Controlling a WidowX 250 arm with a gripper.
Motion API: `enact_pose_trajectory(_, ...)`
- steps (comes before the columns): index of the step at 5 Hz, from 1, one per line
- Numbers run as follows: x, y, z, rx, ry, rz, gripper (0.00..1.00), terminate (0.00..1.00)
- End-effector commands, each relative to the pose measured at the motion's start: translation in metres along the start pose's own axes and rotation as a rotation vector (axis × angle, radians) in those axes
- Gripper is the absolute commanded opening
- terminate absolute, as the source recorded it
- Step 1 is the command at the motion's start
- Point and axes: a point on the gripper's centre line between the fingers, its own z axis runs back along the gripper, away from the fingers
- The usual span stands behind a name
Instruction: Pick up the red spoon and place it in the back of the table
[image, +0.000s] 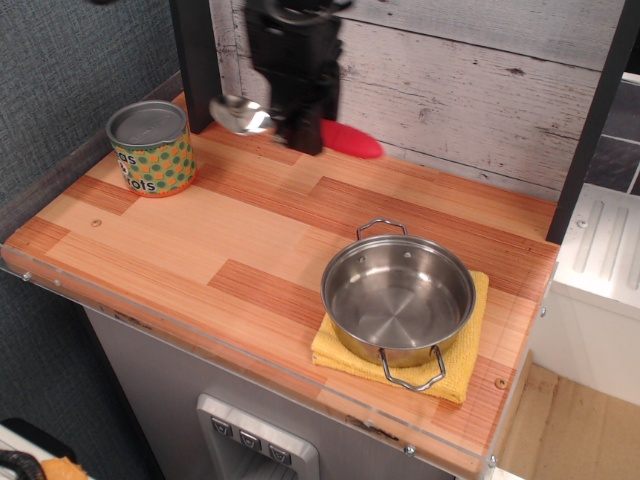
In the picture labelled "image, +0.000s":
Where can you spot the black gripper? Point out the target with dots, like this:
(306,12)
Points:
(295,46)

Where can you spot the red handled metal spoon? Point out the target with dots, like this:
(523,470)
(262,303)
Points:
(242,116)

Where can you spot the peas and carrots tin can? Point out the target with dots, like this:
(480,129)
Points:
(152,145)

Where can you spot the stainless steel pot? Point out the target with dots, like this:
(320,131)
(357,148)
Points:
(398,301)

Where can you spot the yellow folded cloth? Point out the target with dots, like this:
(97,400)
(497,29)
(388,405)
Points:
(459,355)

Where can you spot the grey toy fridge dispenser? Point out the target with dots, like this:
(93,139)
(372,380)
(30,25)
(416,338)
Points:
(243,446)

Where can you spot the white toy sink unit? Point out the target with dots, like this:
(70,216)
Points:
(587,329)

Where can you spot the orange cloth item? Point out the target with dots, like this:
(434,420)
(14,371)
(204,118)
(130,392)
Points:
(63,469)

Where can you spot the black object bottom left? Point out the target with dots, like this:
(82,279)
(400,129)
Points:
(23,465)

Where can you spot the dark left upright post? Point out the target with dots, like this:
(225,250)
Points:
(198,59)

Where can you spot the dark upright post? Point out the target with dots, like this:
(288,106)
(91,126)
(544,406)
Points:
(616,61)
(198,59)

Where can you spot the dark right upright post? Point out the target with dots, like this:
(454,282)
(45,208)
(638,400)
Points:
(616,61)

